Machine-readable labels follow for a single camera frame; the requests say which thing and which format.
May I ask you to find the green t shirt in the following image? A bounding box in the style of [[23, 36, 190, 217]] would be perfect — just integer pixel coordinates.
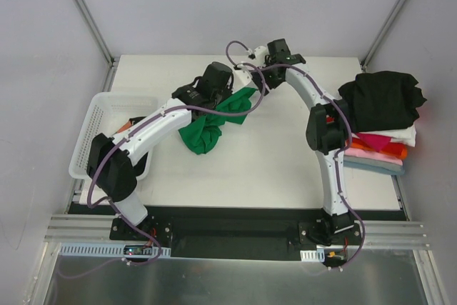
[[179, 87, 256, 155]]

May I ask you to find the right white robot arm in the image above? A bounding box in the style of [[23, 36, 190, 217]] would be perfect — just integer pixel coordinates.
[[248, 39, 354, 246]]

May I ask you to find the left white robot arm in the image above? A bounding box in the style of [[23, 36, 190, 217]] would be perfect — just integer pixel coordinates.
[[86, 62, 234, 240]]

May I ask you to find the folded black t shirt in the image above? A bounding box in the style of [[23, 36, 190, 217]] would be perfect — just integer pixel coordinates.
[[338, 71, 427, 133]]

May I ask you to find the white plastic laundry basket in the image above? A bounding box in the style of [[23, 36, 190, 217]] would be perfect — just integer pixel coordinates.
[[69, 92, 158, 180]]

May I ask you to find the black t shirt in basket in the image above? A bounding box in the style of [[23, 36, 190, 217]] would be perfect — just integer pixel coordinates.
[[116, 116, 149, 179]]

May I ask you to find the folded grey t shirt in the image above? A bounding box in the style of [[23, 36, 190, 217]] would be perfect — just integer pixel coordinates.
[[343, 156, 404, 176]]

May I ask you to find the folded magenta t shirt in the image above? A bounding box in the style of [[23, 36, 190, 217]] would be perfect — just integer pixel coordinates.
[[353, 133, 391, 151]]

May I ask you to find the folded pink t shirt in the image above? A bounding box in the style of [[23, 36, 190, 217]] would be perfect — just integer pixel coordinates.
[[345, 148, 403, 166]]

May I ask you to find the folded red t shirt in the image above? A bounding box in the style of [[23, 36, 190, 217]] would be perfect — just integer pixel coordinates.
[[379, 142, 408, 160]]

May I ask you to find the folded white t shirt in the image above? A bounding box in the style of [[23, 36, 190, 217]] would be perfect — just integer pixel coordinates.
[[384, 125, 417, 147]]

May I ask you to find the folded light blue t shirt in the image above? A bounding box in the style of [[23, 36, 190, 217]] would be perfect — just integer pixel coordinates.
[[343, 161, 405, 176]]

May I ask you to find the folded orange t shirt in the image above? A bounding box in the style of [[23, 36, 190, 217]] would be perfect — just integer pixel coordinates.
[[351, 138, 408, 160]]

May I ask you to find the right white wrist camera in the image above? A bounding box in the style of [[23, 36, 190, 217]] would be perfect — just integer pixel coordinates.
[[248, 46, 269, 64]]

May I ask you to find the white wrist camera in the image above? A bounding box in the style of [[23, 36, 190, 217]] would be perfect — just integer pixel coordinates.
[[233, 64, 252, 88], [248, 46, 269, 64]]

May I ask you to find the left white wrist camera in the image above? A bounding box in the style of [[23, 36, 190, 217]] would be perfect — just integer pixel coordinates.
[[233, 64, 252, 88]]

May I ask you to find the right aluminium frame post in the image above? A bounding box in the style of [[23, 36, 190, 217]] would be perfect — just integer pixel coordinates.
[[359, 0, 409, 71]]

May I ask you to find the aluminium frame post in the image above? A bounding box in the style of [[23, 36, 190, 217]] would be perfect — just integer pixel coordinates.
[[53, 0, 119, 66], [359, 0, 409, 71]]

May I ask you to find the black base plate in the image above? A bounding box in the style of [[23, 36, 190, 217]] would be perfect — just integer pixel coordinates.
[[106, 205, 372, 259]]

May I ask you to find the left aluminium frame post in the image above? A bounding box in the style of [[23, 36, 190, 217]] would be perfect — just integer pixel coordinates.
[[53, 0, 119, 66]]

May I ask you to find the aluminium front rail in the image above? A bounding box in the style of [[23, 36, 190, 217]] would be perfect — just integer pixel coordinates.
[[44, 214, 431, 250]]

